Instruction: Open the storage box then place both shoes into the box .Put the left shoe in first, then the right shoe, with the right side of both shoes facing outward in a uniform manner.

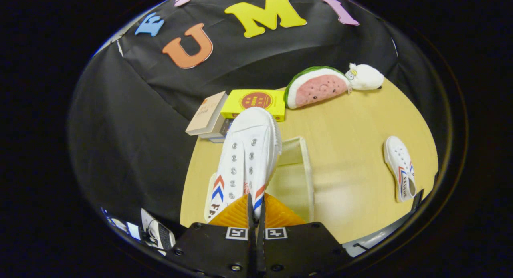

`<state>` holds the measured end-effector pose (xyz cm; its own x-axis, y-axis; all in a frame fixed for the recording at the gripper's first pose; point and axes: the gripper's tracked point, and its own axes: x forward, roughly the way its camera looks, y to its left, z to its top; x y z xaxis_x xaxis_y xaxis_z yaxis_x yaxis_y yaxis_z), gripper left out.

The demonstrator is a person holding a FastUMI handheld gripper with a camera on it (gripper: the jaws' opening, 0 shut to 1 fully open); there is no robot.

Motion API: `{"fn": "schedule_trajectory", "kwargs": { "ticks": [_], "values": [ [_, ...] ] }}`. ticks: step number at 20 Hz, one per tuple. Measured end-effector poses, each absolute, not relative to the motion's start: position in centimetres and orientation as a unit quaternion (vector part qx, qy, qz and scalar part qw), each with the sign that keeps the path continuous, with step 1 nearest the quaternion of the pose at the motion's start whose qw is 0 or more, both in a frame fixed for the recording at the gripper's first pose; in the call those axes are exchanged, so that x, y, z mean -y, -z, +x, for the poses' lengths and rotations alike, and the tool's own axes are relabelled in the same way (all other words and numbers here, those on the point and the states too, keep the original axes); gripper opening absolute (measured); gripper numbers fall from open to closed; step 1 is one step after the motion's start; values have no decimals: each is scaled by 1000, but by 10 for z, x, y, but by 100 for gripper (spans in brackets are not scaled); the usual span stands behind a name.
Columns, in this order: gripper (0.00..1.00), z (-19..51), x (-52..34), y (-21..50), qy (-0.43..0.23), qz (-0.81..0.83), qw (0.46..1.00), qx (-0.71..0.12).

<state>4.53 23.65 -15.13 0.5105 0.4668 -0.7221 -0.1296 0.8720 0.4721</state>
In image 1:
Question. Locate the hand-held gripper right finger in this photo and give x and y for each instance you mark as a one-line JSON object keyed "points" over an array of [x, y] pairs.
{"points": [[296, 250]]}

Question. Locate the white canvas shoe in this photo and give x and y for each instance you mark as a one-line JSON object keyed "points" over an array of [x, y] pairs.
{"points": [[244, 150], [398, 166]]}

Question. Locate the beige fabric storage box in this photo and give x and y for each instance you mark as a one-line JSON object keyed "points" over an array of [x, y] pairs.
{"points": [[292, 182]]}

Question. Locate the laptop screen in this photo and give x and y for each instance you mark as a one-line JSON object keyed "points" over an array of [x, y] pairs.
{"points": [[120, 226]]}

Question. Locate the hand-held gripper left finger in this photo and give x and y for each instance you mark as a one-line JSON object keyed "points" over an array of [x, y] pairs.
{"points": [[216, 250]]}

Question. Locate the white plush toy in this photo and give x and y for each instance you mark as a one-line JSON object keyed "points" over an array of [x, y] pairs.
{"points": [[366, 77]]}

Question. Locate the beige book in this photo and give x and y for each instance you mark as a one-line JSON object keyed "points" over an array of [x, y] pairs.
{"points": [[206, 113]]}

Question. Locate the watermelon slice plush toy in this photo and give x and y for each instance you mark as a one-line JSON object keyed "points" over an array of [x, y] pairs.
{"points": [[320, 87]]}

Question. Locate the yellow book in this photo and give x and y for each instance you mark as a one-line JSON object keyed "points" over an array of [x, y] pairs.
{"points": [[256, 101]]}

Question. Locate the grey book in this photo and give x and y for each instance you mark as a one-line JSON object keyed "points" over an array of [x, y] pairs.
{"points": [[214, 131]]}

